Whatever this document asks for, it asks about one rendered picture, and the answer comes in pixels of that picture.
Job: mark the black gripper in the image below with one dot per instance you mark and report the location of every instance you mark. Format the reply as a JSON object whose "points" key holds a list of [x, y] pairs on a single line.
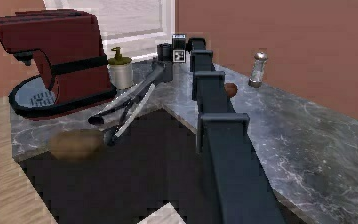
{"points": [[165, 53]]}

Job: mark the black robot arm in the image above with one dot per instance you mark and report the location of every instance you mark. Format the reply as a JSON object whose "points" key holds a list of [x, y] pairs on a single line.
{"points": [[233, 166]]}

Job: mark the silver sink faucet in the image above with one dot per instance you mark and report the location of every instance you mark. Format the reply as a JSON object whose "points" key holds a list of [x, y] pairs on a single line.
{"points": [[115, 104]]}

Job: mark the grey soap dispenser bottle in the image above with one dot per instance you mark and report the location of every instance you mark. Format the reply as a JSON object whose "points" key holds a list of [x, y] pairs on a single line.
{"points": [[121, 73]]}

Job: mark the black sink basin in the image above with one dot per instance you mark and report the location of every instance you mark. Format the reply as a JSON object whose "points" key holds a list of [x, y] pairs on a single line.
{"points": [[137, 173]]}

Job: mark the brown potato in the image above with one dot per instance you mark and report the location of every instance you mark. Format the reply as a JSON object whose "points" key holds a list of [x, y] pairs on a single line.
{"points": [[75, 144]]}

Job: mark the dark red coffee machine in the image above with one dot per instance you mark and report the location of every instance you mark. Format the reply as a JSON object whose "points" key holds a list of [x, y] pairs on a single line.
{"points": [[73, 50]]}

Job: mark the white framed window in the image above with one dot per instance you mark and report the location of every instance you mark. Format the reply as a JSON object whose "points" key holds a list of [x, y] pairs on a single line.
{"points": [[133, 16]]}

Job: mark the small brown round thing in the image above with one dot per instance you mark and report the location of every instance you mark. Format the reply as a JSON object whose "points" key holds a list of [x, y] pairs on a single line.
{"points": [[231, 90]]}

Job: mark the glass pepper shaker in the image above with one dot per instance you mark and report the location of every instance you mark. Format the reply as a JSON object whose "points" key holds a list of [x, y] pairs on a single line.
{"points": [[257, 71]]}

